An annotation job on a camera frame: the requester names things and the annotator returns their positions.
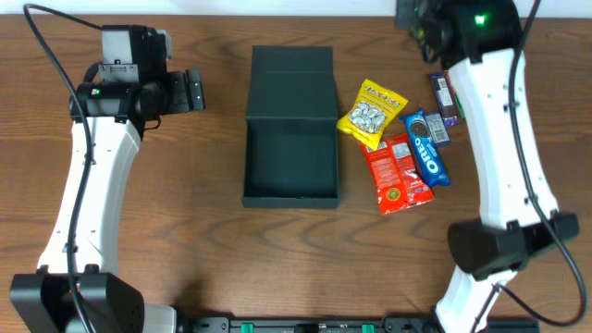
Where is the dark green gift box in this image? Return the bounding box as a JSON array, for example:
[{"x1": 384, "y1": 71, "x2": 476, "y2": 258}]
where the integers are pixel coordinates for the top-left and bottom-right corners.
[{"x1": 241, "y1": 45, "x2": 339, "y2": 209}]

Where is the yellow seed snack bag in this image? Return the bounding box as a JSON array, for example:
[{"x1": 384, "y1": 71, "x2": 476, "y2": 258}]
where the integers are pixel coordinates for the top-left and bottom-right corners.
[{"x1": 337, "y1": 80, "x2": 408, "y2": 150}]

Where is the blue Oreo cookie pack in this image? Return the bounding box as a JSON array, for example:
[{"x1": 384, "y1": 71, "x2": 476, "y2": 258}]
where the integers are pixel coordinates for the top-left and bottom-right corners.
[{"x1": 400, "y1": 109, "x2": 451, "y2": 188}]

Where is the red snack bag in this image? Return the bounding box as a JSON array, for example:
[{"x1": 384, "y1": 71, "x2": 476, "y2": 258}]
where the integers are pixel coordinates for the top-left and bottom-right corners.
[{"x1": 360, "y1": 133, "x2": 435, "y2": 215}]

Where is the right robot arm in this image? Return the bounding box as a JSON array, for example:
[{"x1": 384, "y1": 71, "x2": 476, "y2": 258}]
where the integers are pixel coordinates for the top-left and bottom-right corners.
[{"x1": 396, "y1": 0, "x2": 579, "y2": 332}]

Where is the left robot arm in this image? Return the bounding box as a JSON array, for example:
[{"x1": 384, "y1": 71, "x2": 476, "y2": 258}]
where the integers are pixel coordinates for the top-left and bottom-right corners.
[{"x1": 9, "y1": 25, "x2": 204, "y2": 332}]

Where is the dark purple chocolate bar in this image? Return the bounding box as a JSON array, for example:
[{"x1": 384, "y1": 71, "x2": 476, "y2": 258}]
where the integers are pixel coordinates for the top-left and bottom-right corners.
[{"x1": 428, "y1": 72, "x2": 460, "y2": 128}]

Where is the red green KitKat bar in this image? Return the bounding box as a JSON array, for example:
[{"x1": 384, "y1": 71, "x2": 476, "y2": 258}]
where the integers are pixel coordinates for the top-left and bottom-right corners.
[{"x1": 444, "y1": 70, "x2": 465, "y2": 119}]

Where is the small blue snack box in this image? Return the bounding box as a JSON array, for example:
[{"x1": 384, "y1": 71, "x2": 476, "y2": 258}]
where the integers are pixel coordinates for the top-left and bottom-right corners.
[{"x1": 425, "y1": 113, "x2": 450, "y2": 146}]

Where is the black mounting rail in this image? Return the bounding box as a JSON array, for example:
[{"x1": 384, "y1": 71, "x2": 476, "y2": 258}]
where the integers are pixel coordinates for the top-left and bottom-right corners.
[{"x1": 178, "y1": 315, "x2": 540, "y2": 333}]

